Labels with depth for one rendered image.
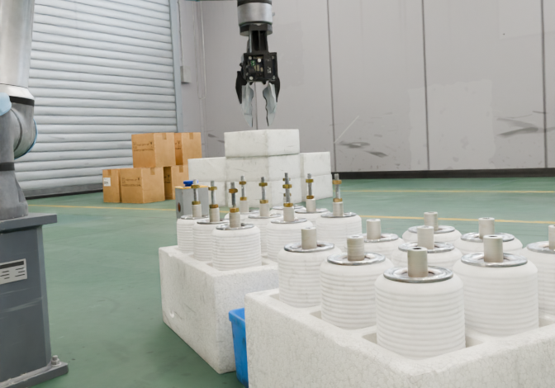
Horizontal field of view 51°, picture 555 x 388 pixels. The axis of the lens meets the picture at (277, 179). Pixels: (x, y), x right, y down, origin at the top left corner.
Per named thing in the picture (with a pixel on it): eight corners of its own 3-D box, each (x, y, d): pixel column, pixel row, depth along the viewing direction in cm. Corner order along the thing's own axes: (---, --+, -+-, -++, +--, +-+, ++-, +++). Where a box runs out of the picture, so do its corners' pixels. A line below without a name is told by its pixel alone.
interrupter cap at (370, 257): (348, 271, 69) (348, 265, 69) (315, 262, 76) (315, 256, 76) (398, 262, 73) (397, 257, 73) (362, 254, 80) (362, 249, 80)
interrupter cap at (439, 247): (424, 257, 75) (423, 253, 75) (386, 250, 82) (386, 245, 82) (466, 250, 78) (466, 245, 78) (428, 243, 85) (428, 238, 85)
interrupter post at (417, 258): (416, 281, 62) (415, 251, 62) (402, 277, 65) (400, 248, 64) (434, 278, 64) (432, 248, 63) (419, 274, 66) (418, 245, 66)
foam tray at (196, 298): (218, 375, 103) (213, 276, 102) (162, 321, 138) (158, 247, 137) (395, 334, 120) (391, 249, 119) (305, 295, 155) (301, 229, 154)
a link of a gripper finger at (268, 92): (271, 125, 123) (262, 82, 122) (267, 126, 128) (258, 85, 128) (285, 122, 123) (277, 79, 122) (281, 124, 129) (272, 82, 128)
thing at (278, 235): (263, 307, 121) (258, 221, 120) (303, 300, 125) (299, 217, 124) (282, 319, 112) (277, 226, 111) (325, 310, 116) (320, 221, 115)
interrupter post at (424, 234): (425, 253, 78) (424, 229, 78) (413, 250, 80) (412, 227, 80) (438, 250, 79) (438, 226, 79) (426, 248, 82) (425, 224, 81)
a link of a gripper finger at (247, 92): (239, 125, 122) (244, 81, 121) (237, 125, 127) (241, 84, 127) (254, 125, 122) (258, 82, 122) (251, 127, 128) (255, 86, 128)
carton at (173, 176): (192, 196, 535) (190, 164, 533) (173, 199, 515) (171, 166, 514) (169, 196, 552) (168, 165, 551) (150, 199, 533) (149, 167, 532)
